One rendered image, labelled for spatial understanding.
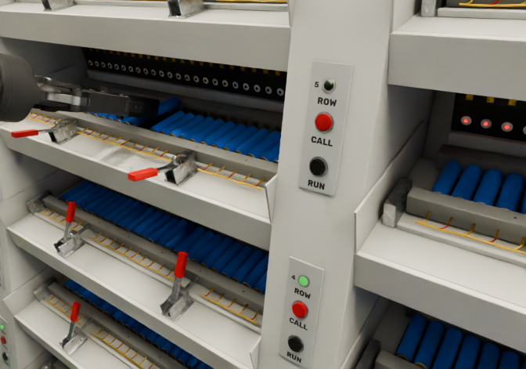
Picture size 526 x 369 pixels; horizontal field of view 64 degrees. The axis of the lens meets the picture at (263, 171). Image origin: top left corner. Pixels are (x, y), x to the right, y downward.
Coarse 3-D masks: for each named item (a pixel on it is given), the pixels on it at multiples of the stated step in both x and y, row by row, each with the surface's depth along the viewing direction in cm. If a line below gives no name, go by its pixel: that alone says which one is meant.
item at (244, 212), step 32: (224, 96) 67; (0, 128) 77; (32, 128) 74; (64, 160) 68; (96, 160) 62; (128, 160) 61; (160, 160) 60; (128, 192) 61; (160, 192) 55; (192, 192) 52; (224, 192) 51; (256, 192) 51; (224, 224) 51; (256, 224) 47
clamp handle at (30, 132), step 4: (56, 124) 67; (48, 128) 67; (52, 128) 67; (56, 128) 68; (12, 132) 63; (16, 132) 62; (20, 132) 63; (24, 132) 63; (28, 132) 64; (32, 132) 64; (36, 132) 65; (40, 132) 65; (44, 132) 66; (12, 136) 63; (16, 136) 63; (20, 136) 63; (24, 136) 64
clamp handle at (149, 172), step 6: (174, 162) 54; (150, 168) 51; (156, 168) 52; (162, 168) 52; (168, 168) 53; (174, 168) 53; (132, 174) 48; (138, 174) 49; (144, 174) 49; (150, 174) 50; (156, 174) 51; (132, 180) 49; (138, 180) 49
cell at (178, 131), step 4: (196, 116) 66; (200, 116) 66; (192, 120) 65; (196, 120) 65; (200, 120) 65; (184, 124) 64; (188, 124) 64; (192, 124) 64; (176, 128) 63; (180, 128) 63; (184, 128) 63; (188, 128) 64; (172, 132) 62; (176, 132) 62; (180, 132) 62; (176, 136) 62
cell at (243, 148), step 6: (258, 132) 59; (264, 132) 59; (252, 138) 58; (258, 138) 58; (264, 138) 59; (246, 144) 56; (252, 144) 57; (234, 150) 56; (240, 150) 55; (246, 150) 56
